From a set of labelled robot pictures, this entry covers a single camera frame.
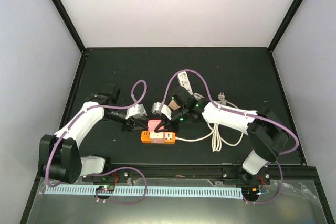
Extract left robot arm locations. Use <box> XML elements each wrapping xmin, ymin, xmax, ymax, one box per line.
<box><xmin>38</xmin><ymin>85</ymin><xmax>148</xmax><ymax>187</ymax></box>

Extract white power strip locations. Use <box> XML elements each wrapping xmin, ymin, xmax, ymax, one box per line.
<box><xmin>177</xmin><ymin>71</ymin><xmax>193</xmax><ymax>95</ymax></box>

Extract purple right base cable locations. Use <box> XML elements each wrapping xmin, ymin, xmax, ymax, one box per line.
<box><xmin>243</xmin><ymin>159</ymin><xmax>284</xmax><ymax>206</ymax></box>

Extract white power strip cable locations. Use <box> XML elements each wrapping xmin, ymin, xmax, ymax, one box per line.
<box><xmin>174</xmin><ymin>121</ymin><xmax>244</xmax><ymax>153</ymax></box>

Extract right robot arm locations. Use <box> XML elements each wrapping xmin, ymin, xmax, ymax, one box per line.
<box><xmin>152</xmin><ymin>86</ymin><xmax>290</xmax><ymax>184</ymax></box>

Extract light blue slotted cable duct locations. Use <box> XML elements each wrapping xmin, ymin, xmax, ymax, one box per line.
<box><xmin>44</xmin><ymin>185</ymin><xmax>243</xmax><ymax>199</ymax></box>

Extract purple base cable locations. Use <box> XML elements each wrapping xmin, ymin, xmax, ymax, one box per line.
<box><xmin>243</xmin><ymin>159</ymin><xmax>284</xmax><ymax>206</ymax></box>
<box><xmin>90</xmin><ymin>166</ymin><xmax>148</xmax><ymax>206</ymax></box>

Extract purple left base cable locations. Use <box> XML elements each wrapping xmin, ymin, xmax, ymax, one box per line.
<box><xmin>90</xmin><ymin>166</ymin><xmax>148</xmax><ymax>206</ymax></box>

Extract black mounting rail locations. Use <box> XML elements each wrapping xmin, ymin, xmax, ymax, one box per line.
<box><xmin>83</xmin><ymin>164</ymin><xmax>319</xmax><ymax>185</ymax></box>

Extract orange power strip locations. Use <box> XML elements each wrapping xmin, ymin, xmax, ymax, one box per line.
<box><xmin>141</xmin><ymin>131</ymin><xmax>176</xmax><ymax>144</ymax></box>

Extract black right frame post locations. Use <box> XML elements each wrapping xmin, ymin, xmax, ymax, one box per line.
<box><xmin>267</xmin><ymin>0</ymin><xmax>304</xmax><ymax>54</ymax></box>

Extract right circuit board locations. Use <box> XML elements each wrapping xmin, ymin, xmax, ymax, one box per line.
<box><xmin>241</xmin><ymin>187</ymin><xmax>265</xmax><ymax>196</ymax></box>

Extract black frame post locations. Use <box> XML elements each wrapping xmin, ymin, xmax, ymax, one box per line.
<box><xmin>51</xmin><ymin>0</ymin><xmax>86</xmax><ymax>53</ymax></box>
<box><xmin>267</xmin><ymin>0</ymin><xmax>304</xmax><ymax>54</ymax></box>

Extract circuit board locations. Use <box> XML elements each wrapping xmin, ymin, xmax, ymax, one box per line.
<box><xmin>241</xmin><ymin>187</ymin><xmax>265</xmax><ymax>196</ymax></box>
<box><xmin>96</xmin><ymin>185</ymin><xmax>115</xmax><ymax>194</ymax></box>

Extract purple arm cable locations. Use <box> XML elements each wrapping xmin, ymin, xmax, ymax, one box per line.
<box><xmin>45</xmin><ymin>79</ymin><xmax>147</xmax><ymax>188</ymax></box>
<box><xmin>160</xmin><ymin>69</ymin><xmax>300</xmax><ymax>156</ymax></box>

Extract left circuit board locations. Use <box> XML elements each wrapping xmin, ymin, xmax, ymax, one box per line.
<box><xmin>96</xmin><ymin>185</ymin><xmax>115</xmax><ymax>194</ymax></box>

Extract beige cube plug adapter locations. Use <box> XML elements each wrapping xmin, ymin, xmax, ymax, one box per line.
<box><xmin>168</xmin><ymin>99</ymin><xmax>181</xmax><ymax>111</ymax></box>

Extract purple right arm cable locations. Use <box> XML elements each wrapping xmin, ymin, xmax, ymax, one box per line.
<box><xmin>160</xmin><ymin>69</ymin><xmax>300</xmax><ymax>156</ymax></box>

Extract pink plug adapter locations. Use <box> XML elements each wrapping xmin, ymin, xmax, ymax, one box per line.
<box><xmin>148</xmin><ymin>119</ymin><xmax>165</xmax><ymax>132</ymax></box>

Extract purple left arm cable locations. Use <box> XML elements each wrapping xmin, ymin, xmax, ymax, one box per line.
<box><xmin>45</xmin><ymin>79</ymin><xmax>147</xmax><ymax>188</ymax></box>

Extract white cube socket adapter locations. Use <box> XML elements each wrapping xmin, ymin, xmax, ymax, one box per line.
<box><xmin>149</xmin><ymin>131</ymin><xmax>165</xmax><ymax>143</ymax></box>

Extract black left frame post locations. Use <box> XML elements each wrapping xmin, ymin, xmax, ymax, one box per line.
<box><xmin>51</xmin><ymin>0</ymin><xmax>86</xmax><ymax>53</ymax></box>

